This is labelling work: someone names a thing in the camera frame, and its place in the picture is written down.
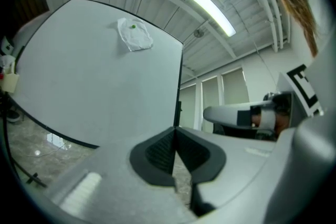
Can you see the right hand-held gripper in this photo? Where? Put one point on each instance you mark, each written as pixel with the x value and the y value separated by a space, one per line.
pixel 302 86

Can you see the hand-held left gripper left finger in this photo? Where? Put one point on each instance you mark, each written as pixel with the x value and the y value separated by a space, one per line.
pixel 105 191

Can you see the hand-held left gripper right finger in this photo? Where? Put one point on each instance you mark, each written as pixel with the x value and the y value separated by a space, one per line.
pixel 236 154

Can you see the white table board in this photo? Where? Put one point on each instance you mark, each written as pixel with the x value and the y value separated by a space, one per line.
pixel 92 73

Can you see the beige window blind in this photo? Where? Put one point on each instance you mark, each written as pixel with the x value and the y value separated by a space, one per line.
pixel 210 91
pixel 188 107
pixel 235 86

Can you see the round ceiling detector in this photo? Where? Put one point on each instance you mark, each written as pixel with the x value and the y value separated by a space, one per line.
pixel 199 33

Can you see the long ceiling light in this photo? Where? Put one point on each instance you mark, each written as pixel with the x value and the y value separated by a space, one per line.
pixel 210 9

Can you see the crumpled white paper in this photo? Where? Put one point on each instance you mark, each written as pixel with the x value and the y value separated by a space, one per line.
pixel 136 39

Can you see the black round seat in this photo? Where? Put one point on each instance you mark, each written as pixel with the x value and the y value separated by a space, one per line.
pixel 14 116

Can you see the dark wooden door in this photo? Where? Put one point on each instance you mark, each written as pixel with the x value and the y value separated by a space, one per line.
pixel 34 0

